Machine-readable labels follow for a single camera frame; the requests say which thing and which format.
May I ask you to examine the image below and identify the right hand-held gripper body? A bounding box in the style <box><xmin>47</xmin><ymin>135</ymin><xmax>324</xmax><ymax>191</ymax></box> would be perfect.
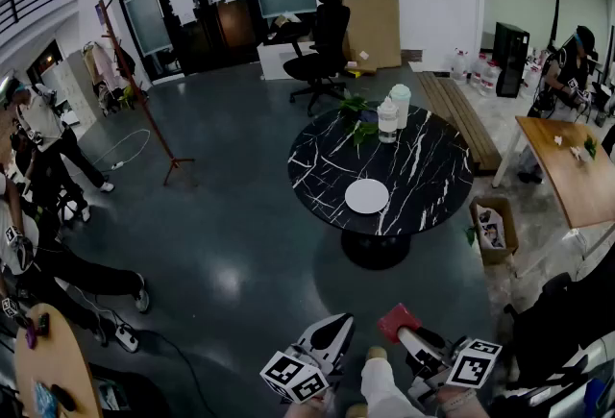
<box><xmin>406</xmin><ymin>333</ymin><xmax>504</xmax><ymax>404</ymax></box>

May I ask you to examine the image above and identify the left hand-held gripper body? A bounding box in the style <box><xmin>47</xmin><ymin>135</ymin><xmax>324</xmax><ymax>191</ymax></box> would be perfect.
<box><xmin>259</xmin><ymin>339</ymin><xmax>348</xmax><ymax>406</ymax></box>

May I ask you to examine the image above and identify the white plate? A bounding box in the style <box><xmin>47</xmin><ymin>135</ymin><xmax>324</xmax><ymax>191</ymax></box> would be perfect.
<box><xmin>344</xmin><ymin>178</ymin><xmax>390</xmax><ymax>215</ymax></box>

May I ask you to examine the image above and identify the person's right forearm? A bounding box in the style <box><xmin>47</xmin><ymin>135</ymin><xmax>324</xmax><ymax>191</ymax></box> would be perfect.
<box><xmin>434</xmin><ymin>385</ymin><xmax>492</xmax><ymax>418</ymax></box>

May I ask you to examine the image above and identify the person's left forearm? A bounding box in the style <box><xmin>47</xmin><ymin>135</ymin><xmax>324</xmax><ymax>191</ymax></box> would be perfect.
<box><xmin>283</xmin><ymin>394</ymin><xmax>338</xmax><ymax>418</ymax></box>

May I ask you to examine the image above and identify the beige wristband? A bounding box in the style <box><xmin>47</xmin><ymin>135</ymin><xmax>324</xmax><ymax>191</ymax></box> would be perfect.
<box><xmin>440</xmin><ymin>388</ymin><xmax>478</xmax><ymax>413</ymax></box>

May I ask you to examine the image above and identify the person's leg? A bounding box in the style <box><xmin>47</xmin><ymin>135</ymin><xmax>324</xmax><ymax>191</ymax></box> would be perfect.
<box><xmin>359</xmin><ymin>355</ymin><xmax>427</xmax><ymax>418</ymax></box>

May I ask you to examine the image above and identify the black padded chair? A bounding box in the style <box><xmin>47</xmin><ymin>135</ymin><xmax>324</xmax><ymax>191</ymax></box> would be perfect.
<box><xmin>499</xmin><ymin>243</ymin><xmax>615</xmax><ymax>406</ymax></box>

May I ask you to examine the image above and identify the open cardboard box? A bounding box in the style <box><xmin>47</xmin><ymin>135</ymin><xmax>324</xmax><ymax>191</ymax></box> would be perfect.
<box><xmin>468</xmin><ymin>195</ymin><xmax>521</xmax><ymax>266</ymax></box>

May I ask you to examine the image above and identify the black marble round table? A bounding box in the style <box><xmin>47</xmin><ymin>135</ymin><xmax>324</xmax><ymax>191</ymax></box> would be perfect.
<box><xmin>286</xmin><ymin>102</ymin><xmax>475</xmax><ymax>271</ymax></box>

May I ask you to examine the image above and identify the white power strip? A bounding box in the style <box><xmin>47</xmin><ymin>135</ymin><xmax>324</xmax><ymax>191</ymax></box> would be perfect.
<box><xmin>114</xmin><ymin>323</ymin><xmax>141</xmax><ymax>355</ymax></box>

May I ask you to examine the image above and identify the wooden rectangular table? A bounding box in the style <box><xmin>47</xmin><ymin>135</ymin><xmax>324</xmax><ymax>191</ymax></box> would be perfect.
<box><xmin>491</xmin><ymin>114</ymin><xmax>615</xmax><ymax>231</ymax></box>

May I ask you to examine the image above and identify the wooden slatted bench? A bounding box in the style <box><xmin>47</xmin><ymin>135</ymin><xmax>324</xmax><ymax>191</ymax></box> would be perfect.
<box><xmin>414</xmin><ymin>71</ymin><xmax>504</xmax><ymax>176</ymax></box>

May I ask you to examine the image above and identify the green leafy plant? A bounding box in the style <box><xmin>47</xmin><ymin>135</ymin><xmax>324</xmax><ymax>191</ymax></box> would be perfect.
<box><xmin>337</xmin><ymin>94</ymin><xmax>381</xmax><ymax>148</ymax></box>

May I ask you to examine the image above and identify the black oblong object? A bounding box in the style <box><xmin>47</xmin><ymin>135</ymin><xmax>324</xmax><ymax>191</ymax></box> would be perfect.
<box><xmin>49</xmin><ymin>382</ymin><xmax>79</xmax><ymax>413</ymax></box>

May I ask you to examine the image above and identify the round wooden table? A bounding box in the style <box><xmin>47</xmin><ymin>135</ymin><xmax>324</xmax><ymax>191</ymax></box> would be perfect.
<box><xmin>13</xmin><ymin>303</ymin><xmax>105</xmax><ymax>418</ymax></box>

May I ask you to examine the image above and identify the tall white lidded jar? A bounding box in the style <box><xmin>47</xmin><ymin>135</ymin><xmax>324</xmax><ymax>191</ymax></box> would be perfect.
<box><xmin>387</xmin><ymin>83</ymin><xmax>413</xmax><ymax>130</ymax></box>

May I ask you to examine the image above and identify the blue packet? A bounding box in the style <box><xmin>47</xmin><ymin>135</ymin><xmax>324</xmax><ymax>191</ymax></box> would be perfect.
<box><xmin>32</xmin><ymin>379</ymin><xmax>60</xmax><ymax>418</ymax></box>

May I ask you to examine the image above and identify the clear plastic water jug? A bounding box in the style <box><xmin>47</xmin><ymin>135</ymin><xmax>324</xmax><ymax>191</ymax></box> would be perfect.
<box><xmin>480</xmin><ymin>60</ymin><xmax>502</xmax><ymax>98</ymax></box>
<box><xmin>451</xmin><ymin>48</ymin><xmax>470</xmax><ymax>86</ymax></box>
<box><xmin>470</xmin><ymin>52</ymin><xmax>489</xmax><ymax>88</ymax></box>

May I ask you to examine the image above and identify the white low cabinet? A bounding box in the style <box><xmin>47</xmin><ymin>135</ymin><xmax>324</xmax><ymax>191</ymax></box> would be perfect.
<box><xmin>256</xmin><ymin>37</ymin><xmax>319</xmax><ymax>82</ymax></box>

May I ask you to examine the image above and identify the wooden coat rack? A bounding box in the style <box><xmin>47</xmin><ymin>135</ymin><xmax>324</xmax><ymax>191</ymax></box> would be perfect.
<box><xmin>97</xmin><ymin>0</ymin><xmax>196</xmax><ymax>187</ymax></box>

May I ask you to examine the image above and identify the black office chair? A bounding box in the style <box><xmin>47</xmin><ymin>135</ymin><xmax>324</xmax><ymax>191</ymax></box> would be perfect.
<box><xmin>283</xmin><ymin>0</ymin><xmax>353</xmax><ymax>117</ymax></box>

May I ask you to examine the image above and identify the black cabinet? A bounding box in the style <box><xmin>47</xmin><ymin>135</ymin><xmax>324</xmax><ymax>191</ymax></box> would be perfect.
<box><xmin>492</xmin><ymin>21</ymin><xmax>531</xmax><ymax>99</ymax></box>

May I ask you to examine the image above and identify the large brown cardboard sheet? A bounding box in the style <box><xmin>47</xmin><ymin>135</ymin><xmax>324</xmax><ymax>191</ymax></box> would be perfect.
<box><xmin>341</xmin><ymin>0</ymin><xmax>403</xmax><ymax>73</ymax></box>

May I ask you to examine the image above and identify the black framed glass door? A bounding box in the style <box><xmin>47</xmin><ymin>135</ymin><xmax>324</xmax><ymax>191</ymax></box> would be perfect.
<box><xmin>101</xmin><ymin>0</ymin><xmax>319</xmax><ymax>82</ymax></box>

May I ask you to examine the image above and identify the clothes rack with garments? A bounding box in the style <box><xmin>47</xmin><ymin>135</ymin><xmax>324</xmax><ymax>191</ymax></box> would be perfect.
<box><xmin>80</xmin><ymin>39</ymin><xmax>137</xmax><ymax>117</ymax></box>

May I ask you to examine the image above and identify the black floor cable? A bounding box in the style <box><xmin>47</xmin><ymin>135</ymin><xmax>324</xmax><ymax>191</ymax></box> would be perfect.
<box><xmin>136</xmin><ymin>329</ymin><xmax>217</xmax><ymax>418</ymax></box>

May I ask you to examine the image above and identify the white extension cable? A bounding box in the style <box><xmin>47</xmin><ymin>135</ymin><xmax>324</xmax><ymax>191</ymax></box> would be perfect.
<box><xmin>90</xmin><ymin>127</ymin><xmax>153</xmax><ymax>172</ymax></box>

